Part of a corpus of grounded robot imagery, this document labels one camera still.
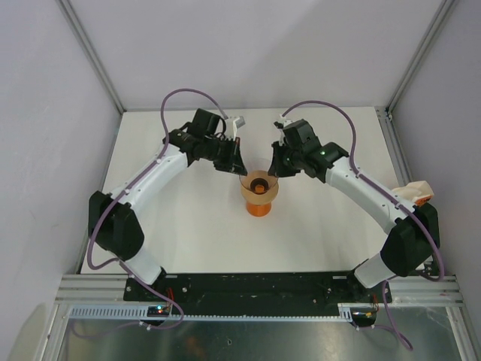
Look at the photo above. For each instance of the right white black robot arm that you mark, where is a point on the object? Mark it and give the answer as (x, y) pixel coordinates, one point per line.
(412, 230)

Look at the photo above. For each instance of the pink cone coffee filter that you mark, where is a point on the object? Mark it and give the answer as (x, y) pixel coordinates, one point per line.
(257, 168)

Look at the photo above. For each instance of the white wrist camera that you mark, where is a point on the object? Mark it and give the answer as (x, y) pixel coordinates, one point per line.
(232, 125)
(282, 122)

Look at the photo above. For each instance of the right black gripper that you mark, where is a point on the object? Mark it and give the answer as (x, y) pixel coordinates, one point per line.
(276, 169)

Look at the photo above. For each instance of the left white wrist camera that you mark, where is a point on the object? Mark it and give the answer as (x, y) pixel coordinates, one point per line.
(232, 125)

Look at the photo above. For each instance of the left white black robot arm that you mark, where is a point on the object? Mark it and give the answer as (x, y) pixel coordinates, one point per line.
(114, 223)

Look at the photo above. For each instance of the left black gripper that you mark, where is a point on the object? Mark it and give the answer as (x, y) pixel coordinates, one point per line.
(233, 163)

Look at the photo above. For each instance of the right aluminium frame post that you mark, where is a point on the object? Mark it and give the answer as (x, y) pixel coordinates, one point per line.
(432, 33)

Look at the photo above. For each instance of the white orange box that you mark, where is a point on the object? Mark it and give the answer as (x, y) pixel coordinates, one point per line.
(418, 192)

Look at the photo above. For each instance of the grey slotted cable duct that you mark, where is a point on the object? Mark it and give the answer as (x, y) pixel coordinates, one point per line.
(161, 312)

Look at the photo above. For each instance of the aluminium frame post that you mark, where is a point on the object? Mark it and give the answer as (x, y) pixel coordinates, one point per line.
(432, 33)
(90, 52)

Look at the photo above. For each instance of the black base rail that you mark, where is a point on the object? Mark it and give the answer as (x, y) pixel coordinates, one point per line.
(259, 294)

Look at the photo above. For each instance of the left aluminium frame post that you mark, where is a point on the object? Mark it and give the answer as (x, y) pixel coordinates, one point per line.
(90, 52)

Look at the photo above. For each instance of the orange glass flask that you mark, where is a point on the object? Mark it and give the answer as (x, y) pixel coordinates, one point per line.
(258, 208)

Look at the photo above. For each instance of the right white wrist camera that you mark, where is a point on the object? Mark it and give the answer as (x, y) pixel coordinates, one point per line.
(282, 122)

